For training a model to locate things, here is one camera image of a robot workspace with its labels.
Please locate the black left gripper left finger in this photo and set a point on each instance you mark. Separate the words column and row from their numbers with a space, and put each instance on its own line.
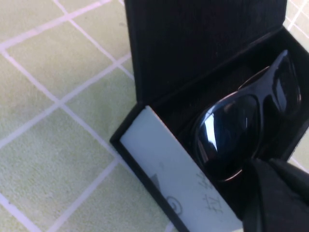
column 277, row 207

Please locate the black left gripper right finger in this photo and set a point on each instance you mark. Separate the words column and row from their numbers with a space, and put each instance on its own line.
column 297, row 178

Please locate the black sunglasses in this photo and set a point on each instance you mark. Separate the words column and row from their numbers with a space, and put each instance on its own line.
column 217, row 135

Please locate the black glasses case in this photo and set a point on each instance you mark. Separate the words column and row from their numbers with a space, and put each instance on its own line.
column 193, row 36

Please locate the green white-checked tablecloth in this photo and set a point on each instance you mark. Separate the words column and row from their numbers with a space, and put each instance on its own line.
column 48, row 120

